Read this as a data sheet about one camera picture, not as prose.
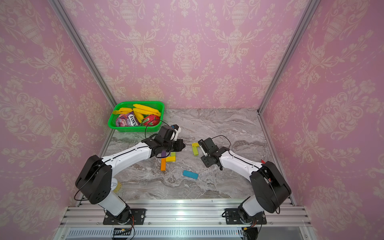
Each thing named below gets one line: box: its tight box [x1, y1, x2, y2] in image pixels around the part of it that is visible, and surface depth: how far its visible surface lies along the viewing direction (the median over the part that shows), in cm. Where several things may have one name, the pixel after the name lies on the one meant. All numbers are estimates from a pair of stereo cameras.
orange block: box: [160, 158, 167, 171], surface depth 93 cm
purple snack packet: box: [116, 111, 141, 127], surface depth 108 cm
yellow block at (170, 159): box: [165, 156, 176, 162], surface depth 95 cm
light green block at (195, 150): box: [192, 146, 199, 156], surface depth 99 cm
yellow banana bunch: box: [112, 104, 161, 123], surface depth 112 cm
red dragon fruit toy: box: [143, 114, 161, 127], surface depth 107 cm
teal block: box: [182, 170, 199, 180], surface depth 90 cm
